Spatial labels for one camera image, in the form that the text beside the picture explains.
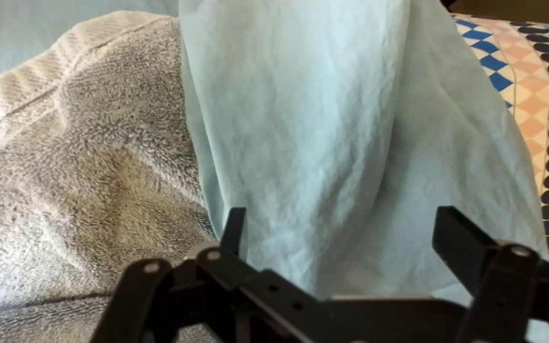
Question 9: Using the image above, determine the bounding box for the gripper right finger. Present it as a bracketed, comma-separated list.
[432, 206, 549, 343]

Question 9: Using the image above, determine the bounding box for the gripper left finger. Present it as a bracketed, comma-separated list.
[90, 207, 332, 343]

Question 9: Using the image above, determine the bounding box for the light blue pillowcase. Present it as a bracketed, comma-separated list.
[178, 0, 549, 343]

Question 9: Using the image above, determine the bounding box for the patterned geometric print bedding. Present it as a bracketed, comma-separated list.
[451, 13, 549, 265]

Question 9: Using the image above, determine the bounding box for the grey terry towel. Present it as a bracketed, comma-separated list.
[0, 10, 223, 343]

